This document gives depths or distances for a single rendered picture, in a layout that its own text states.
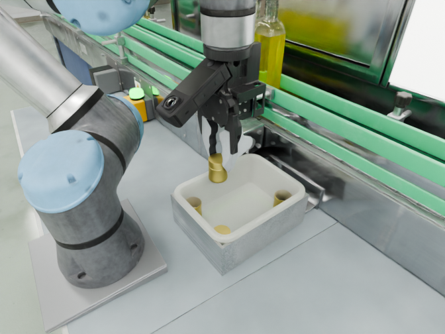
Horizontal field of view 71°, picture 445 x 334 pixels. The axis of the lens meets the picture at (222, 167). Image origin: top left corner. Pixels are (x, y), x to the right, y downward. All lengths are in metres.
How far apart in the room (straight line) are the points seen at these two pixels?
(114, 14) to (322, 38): 0.61
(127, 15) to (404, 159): 0.47
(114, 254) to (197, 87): 0.31
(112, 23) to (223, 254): 0.39
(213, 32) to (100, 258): 0.39
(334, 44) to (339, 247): 0.46
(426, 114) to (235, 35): 0.48
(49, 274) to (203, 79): 0.44
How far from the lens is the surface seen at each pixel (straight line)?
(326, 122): 0.66
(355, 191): 0.65
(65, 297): 0.62
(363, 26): 0.78
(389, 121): 0.68
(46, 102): 0.59
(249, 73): 0.50
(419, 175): 0.60
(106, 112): 0.58
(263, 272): 0.61
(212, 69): 0.46
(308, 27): 0.86
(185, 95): 0.45
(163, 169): 0.83
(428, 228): 0.62
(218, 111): 0.49
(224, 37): 0.44
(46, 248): 0.71
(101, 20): 0.32
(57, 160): 0.50
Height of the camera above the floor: 1.25
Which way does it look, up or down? 37 degrees down
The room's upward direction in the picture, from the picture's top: straight up
